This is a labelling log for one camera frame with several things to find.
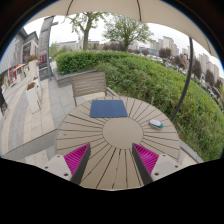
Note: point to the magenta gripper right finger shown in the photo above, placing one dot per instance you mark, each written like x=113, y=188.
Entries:
x=152, y=166

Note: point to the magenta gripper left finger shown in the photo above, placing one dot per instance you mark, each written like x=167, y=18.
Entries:
x=70, y=167

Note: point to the white teal computer mouse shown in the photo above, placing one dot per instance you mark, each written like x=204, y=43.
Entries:
x=156, y=123

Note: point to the blue mouse pad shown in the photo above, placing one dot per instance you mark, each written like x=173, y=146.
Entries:
x=107, y=109

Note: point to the trimmed green hedge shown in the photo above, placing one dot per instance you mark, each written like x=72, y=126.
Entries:
x=197, y=118

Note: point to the slatted patio chair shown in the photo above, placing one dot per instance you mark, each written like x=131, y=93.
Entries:
x=90, y=83

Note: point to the near white flower planter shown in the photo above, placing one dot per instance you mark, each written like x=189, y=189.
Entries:
x=33, y=97

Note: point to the white flower planter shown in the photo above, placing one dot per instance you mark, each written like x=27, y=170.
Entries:
x=32, y=63
x=33, y=97

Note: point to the far white flower planter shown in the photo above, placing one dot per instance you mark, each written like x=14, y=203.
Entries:
x=32, y=63

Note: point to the beige patio umbrella canopy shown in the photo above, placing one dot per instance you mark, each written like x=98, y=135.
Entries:
x=146, y=11

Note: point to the grey lamp post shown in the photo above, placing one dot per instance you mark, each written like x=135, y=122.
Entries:
x=48, y=50

